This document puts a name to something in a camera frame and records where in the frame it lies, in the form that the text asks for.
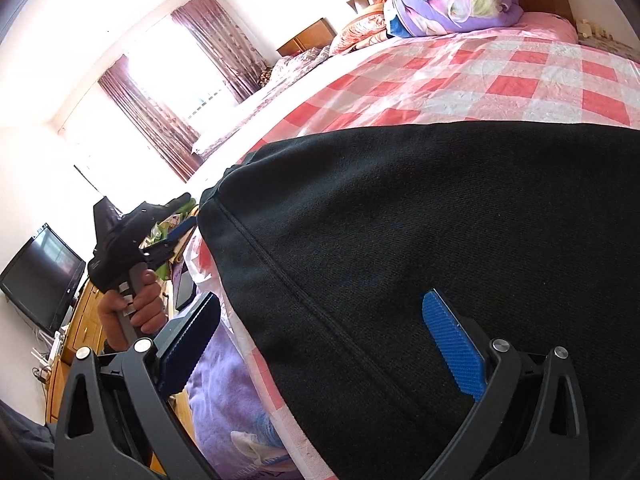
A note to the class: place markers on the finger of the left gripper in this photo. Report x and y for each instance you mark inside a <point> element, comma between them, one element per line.
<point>160,252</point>
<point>161,212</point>

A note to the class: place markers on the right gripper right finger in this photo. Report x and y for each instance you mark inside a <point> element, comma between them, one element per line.
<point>528,420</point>

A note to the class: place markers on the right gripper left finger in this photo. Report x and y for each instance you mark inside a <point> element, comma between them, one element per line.
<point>115,416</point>

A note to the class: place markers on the black pants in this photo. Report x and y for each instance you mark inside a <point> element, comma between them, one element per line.
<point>326,246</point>

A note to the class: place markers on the folded colourful blanket stack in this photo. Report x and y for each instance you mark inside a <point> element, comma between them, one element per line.
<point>160,230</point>

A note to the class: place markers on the maroon curtain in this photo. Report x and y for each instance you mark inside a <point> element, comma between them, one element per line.
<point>166,132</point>
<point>224,43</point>

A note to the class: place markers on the black flat television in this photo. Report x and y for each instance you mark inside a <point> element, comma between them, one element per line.
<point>42,279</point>

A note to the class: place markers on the wooden tv cabinet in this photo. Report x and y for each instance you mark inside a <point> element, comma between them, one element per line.
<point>85,331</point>

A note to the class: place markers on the wooden nightstand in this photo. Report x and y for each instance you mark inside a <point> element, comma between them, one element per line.
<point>317,35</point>

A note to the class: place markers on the orange floral pillow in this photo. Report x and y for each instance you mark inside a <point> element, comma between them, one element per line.
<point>360,29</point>

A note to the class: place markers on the pink checkered bed sheet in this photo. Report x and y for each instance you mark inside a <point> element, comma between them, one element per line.
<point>519,76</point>

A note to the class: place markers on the purple floral folded quilt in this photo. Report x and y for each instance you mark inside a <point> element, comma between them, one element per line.
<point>423,18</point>

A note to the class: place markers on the patterned bedside table cover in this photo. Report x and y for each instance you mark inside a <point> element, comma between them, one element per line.
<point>596,37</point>

